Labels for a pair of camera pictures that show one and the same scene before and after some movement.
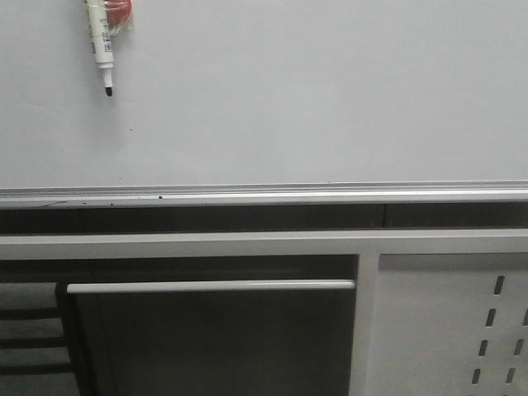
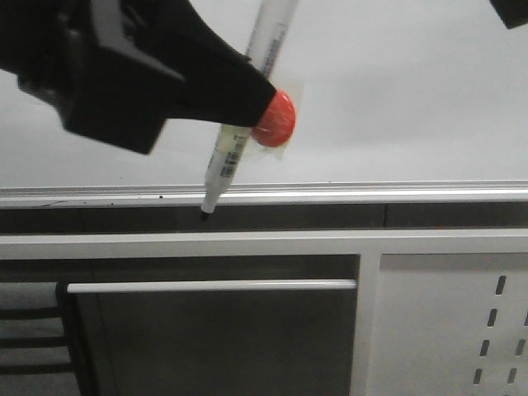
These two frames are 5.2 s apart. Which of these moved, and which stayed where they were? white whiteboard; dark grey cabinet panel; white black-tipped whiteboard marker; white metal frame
Moved: white black-tipped whiteboard marker
Stayed: white metal frame; white whiteboard; dark grey cabinet panel
